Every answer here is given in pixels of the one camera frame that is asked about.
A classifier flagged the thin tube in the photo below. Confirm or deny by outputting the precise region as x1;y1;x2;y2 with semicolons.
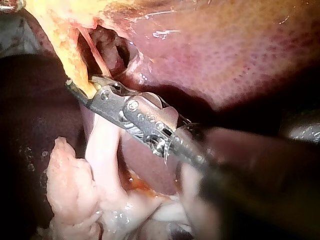
81;27;112;77
48;23;97;97

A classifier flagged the gallbladder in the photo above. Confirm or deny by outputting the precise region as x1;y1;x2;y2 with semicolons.
23;0;151;29

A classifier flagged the right arm instrument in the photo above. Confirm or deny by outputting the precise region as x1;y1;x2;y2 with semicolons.
88;83;193;165

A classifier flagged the left arm instrument jaw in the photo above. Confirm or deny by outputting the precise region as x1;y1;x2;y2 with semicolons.
0;0;27;13

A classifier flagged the pale fatty tissue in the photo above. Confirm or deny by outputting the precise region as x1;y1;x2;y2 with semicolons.
46;109;208;240

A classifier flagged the dark red liver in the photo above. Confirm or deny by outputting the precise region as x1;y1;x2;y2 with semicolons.
0;0;320;240

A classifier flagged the right arm instrument jaw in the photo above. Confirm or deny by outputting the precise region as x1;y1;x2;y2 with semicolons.
64;79;95;107
89;75;121;89

